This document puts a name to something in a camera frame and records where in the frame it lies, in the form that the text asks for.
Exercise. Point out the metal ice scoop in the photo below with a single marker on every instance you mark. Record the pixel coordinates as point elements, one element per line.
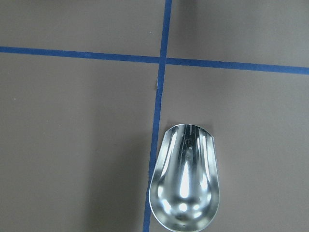
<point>184,192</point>

